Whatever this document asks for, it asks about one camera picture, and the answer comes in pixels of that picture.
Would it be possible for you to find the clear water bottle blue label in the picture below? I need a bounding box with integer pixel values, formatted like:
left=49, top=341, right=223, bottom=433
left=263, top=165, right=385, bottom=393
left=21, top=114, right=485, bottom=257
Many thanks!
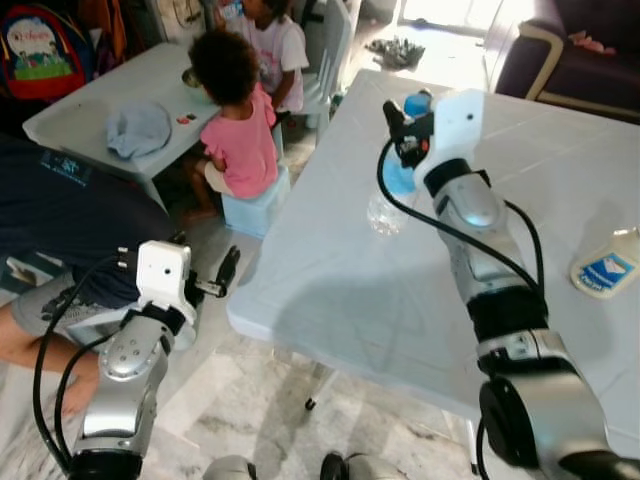
left=367, top=90, right=433, bottom=236

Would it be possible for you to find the light blue plastic stool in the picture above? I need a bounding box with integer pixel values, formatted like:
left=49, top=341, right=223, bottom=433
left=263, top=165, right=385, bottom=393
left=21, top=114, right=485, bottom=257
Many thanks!
left=222, top=165, right=291, bottom=239

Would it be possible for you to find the white plastic chair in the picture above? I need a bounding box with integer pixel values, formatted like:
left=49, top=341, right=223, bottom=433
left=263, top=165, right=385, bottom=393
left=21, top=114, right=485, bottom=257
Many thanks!
left=290, top=0, right=357, bottom=123

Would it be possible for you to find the child in pink shirt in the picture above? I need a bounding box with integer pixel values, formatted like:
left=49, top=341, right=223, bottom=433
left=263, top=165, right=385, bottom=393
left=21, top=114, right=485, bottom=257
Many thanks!
left=185, top=28, right=281, bottom=216

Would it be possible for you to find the child in white shirt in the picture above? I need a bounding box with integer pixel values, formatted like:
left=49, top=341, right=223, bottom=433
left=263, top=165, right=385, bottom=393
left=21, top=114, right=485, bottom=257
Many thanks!
left=215, top=0, right=309, bottom=116

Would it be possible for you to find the seated person in dark shirt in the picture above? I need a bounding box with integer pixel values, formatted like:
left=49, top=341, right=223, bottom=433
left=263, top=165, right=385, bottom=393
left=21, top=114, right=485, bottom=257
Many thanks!
left=0, top=135, right=191, bottom=421

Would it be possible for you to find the large white folding table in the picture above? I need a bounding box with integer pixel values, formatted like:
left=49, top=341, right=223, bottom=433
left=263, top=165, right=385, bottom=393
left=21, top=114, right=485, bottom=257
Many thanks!
left=228, top=68, right=640, bottom=446

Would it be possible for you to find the grey crumpled cloth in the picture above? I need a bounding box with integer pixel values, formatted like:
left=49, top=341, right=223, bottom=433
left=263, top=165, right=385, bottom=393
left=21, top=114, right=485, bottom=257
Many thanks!
left=107, top=100, right=173, bottom=161

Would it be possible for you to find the dark purple armchair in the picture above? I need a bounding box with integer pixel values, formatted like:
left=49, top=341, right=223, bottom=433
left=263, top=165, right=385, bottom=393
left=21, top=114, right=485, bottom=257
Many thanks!
left=495, top=0, right=640, bottom=123

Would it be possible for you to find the white bottle with blue label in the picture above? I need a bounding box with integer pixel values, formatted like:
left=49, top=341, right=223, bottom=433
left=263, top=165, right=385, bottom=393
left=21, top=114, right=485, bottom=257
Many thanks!
left=570, top=228, right=640, bottom=300

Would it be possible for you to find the small pink cloth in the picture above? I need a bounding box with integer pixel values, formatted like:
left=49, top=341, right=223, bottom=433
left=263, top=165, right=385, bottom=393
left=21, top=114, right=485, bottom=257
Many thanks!
left=568, top=30, right=619, bottom=56

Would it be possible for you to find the small white table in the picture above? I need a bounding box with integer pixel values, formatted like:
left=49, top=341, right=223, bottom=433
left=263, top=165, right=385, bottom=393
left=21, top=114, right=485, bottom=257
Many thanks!
left=22, top=42, right=241, bottom=183

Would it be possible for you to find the grey right robot leg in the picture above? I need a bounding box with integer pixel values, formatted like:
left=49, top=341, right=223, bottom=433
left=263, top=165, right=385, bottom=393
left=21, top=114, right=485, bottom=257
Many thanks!
left=320, top=452, right=406, bottom=480

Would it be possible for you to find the red printed backpack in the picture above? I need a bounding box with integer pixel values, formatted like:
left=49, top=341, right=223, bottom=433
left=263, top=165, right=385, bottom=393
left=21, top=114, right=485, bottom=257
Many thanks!
left=0, top=3, right=96, bottom=101

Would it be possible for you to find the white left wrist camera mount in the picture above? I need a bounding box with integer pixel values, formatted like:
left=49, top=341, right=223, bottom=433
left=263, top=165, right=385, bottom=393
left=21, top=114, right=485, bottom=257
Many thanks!
left=135, top=240, right=201, bottom=351

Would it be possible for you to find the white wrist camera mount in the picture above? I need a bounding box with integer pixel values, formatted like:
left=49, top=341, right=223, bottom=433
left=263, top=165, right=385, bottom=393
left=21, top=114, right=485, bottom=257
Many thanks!
left=135, top=240, right=201, bottom=351
left=415, top=88, right=488, bottom=191

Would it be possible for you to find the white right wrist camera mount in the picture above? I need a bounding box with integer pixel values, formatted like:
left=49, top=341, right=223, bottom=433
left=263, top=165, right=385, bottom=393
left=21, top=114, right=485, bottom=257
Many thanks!
left=415, top=88, right=488, bottom=191

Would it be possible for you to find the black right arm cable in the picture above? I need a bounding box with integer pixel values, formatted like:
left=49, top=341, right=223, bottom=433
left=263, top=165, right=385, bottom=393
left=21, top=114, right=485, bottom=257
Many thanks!
left=376, top=140, right=546, bottom=293

